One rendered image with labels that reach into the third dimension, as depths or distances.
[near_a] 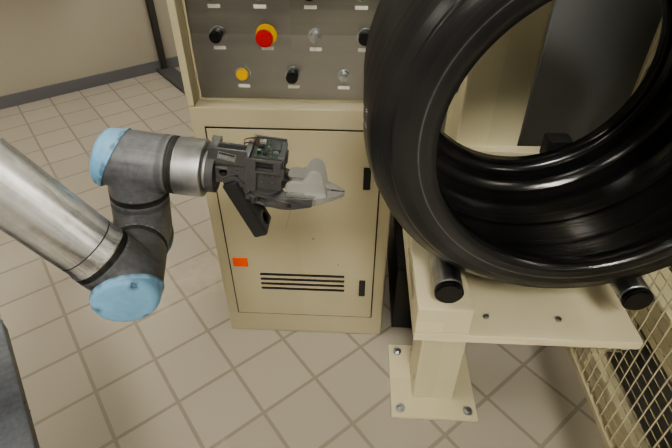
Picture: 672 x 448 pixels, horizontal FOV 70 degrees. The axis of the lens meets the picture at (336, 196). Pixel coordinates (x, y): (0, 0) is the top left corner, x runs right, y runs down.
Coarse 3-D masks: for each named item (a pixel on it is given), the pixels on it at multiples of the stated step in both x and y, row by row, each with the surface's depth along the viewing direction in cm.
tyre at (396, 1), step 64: (384, 0) 65; (448, 0) 49; (512, 0) 47; (384, 64) 55; (448, 64) 51; (384, 128) 58; (640, 128) 83; (384, 192) 65; (448, 192) 88; (512, 192) 90; (576, 192) 87; (640, 192) 80; (448, 256) 68; (512, 256) 67; (576, 256) 68; (640, 256) 65
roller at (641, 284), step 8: (624, 280) 73; (632, 280) 72; (640, 280) 72; (616, 288) 74; (624, 288) 72; (632, 288) 72; (640, 288) 71; (648, 288) 72; (624, 296) 72; (632, 296) 71; (640, 296) 71; (648, 296) 71; (624, 304) 72; (632, 304) 72; (640, 304) 72; (648, 304) 72
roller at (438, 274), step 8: (432, 256) 78; (432, 264) 77; (440, 264) 75; (448, 264) 75; (432, 272) 76; (440, 272) 74; (448, 272) 74; (456, 272) 74; (432, 280) 75; (440, 280) 73; (448, 280) 72; (456, 280) 72; (440, 288) 72; (448, 288) 72; (456, 288) 72; (440, 296) 73; (448, 296) 73; (456, 296) 73
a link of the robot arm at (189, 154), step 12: (180, 144) 71; (192, 144) 71; (204, 144) 72; (180, 156) 70; (192, 156) 70; (204, 156) 72; (180, 168) 70; (192, 168) 70; (180, 180) 70; (192, 180) 70; (180, 192) 72; (192, 192) 72; (204, 192) 75
